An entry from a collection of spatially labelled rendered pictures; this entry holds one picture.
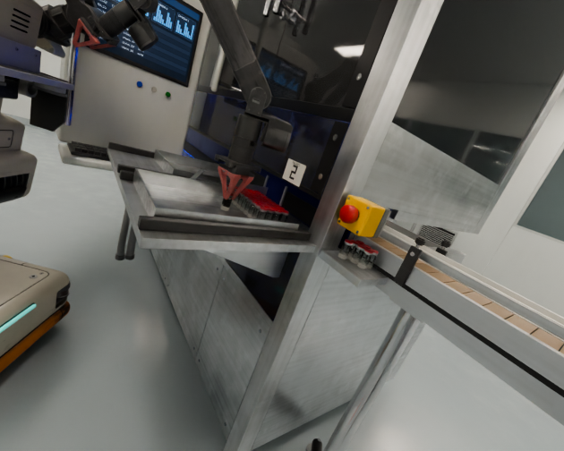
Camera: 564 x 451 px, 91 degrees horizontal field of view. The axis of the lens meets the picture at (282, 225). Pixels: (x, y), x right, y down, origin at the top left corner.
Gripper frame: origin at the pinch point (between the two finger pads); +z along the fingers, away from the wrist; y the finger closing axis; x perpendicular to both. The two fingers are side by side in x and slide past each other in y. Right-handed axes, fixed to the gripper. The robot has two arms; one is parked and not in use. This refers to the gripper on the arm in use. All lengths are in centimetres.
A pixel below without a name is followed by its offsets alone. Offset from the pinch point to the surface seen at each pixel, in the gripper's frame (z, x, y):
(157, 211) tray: 1.2, -7.5, -22.0
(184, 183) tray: 2.3, 14.3, -3.9
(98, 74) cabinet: -17, 85, -6
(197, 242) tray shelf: 4.4, -14.0, -17.0
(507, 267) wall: 50, -87, 470
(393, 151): -23.2, -25.6, 24.1
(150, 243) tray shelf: 5.0, -12.2, -24.5
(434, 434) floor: 93, -74, 106
